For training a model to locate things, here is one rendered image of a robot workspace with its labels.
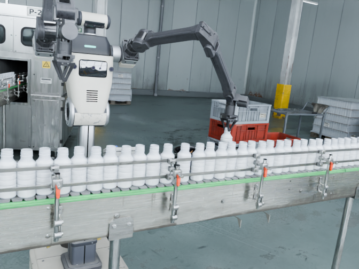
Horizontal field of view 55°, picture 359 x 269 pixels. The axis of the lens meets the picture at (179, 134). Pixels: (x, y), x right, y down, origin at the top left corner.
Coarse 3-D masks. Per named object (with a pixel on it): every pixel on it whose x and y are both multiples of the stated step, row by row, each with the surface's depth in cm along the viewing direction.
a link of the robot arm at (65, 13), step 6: (54, 0) 125; (60, 0) 126; (66, 0) 126; (72, 0) 126; (60, 6) 123; (66, 6) 124; (72, 6) 125; (60, 12) 123; (66, 12) 124; (72, 12) 125; (66, 18) 126; (72, 18) 127
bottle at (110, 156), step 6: (108, 150) 130; (114, 150) 131; (108, 156) 130; (114, 156) 131; (108, 168) 130; (114, 168) 131; (108, 174) 130; (114, 174) 131; (108, 186) 131; (114, 186) 133
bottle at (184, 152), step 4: (184, 144) 148; (188, 144) 148; (184, 148) 145; (188, 148) 146; (180, 152) 146; (184, 152) 145; (188, 152) 146; (180, 156) 145; (184, 156) 145; (188, 156) 145; (180, 164) 146; (184, 164) 145; (188, 164) 146; (180, 168) 146; (184, 168) 146; (188, 168) 147; (184, 172) 146; (188, 172) 147; (188, 176) 148; (184, 180) 147
